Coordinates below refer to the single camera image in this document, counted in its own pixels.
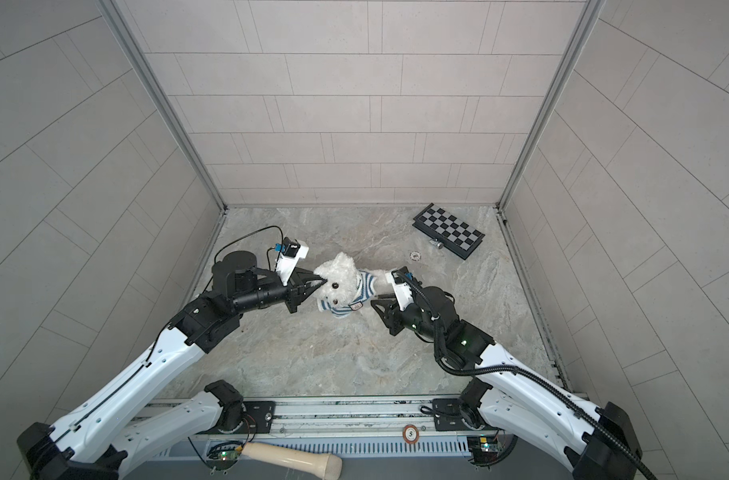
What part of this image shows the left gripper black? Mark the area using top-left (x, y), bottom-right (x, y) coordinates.
top-left (228, 270), bottom-right (328, 318)

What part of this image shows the white teddy bear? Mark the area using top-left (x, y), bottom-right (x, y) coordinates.
top-left (314, 252), bottom-right (394, 308)

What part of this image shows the blue white striped sweater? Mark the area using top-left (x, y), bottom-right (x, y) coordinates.
top-left (318, 270), bottom-right (377, 319)

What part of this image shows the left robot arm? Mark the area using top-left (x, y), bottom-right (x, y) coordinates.
top-left (16, 238), bottom-right (324, 479)

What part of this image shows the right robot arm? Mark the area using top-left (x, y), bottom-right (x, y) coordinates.
top-left (371, 287), bottom-right (652, 479)

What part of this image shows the black white checkerboard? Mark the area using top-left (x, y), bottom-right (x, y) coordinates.
top-left (413, 203), bottom-right (485, 260)

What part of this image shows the red round sticker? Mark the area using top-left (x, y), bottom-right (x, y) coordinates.
top-left (402, 424), bottom-right (420, 445)

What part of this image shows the right circuit board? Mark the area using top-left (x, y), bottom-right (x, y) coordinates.
top-left (467, 436), bottom-right (501, 467)

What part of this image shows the circuit board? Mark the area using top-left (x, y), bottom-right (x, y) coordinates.
top-left (467, 436), bottom-right (501, 467)
top-left (206, 441), bottom-right (244, 471)

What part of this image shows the left circuit board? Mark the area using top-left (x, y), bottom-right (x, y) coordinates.
top-left (206, 441), bottom-right (244, 471)

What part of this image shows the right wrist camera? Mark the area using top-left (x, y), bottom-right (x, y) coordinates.
top-left (387, 267), bottom-right (414, 311)

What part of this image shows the aluminium mounting rail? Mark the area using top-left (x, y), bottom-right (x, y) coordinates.
top-left (108, 392), bottom-right (600, 445)

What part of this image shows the black corrugated cable conduit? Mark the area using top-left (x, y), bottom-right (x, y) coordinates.
top-left (393, 269), bottom-right (660, 480)

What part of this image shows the beige cylindrical handle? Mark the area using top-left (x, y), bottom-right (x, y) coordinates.
top-left (242, 442), bottom-right (344, 480)

